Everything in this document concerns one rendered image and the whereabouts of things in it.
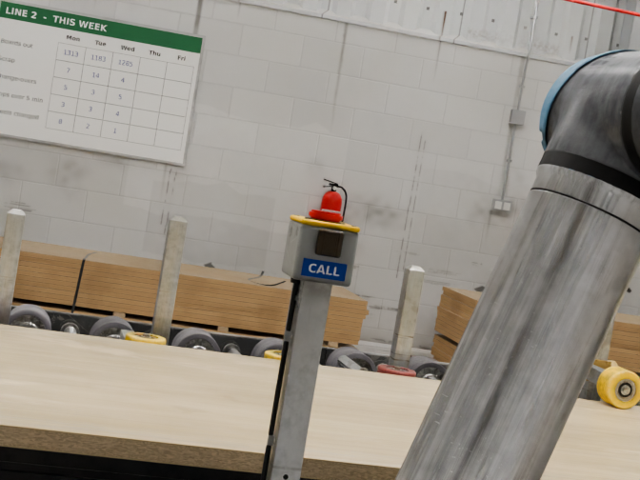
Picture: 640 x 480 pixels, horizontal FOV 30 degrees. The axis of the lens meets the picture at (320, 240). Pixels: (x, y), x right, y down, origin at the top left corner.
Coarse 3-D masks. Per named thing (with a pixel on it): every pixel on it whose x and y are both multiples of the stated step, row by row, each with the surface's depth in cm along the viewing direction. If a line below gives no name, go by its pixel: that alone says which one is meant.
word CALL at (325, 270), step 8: (304, 264) 136; (312, 264) 136; (320, 264) 136; (328, 264) 137; (336, 264) 137; (344, 264) 137; (304, 272) 136; (312, 272) 136; (320, 272) 137; (328, 272) 137; (336, 272) 137; (344, 272) 137; (344, 280) 137
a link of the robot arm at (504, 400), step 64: (576, 64) 106; (576, 128) 101; (576, 192) 99; (512, 256) 101; (576, 256) 98; (512, 320) 98; (576, 320) 98; (448, 384) 101; (512, 384) 97; (576, 384) 99; (448, 448) 98; (512, 448) 97
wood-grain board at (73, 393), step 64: (0, 384) 172; (64, 384) 179; (128, 384) 187; (192, 384) 196; (256, 384) 206; (320, 384) 216; (384, 384) 228; (64, 448) 151; (128, 448) 153; (192, 448) 155; (256, 448) 159; (320, 448) 165; (384, 448) 172; (576, 448) 196
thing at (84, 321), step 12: (48, 312) 291; (60, 312) 292; (60, 324) 292; (84, 324) 293; (132, 324) 296; (144, 324) 296; (216, 336) 301; (228, 336) 301; (240, 336) 302; (240, 348) 302; (252, 348) 303; (324, 348) 307; (324, 360) 307; (372, 360) 310; (384, 360) 311
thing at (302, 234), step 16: (304, 224) 136; (320, 224) 136; (336, 224) 137; (288, 240) 141; (304, 240) 136; (352, 240) 137; (288, 256) 140; (304, 256) 136; (320, 256) 136; (352, 256) 137; (288, 272) 139
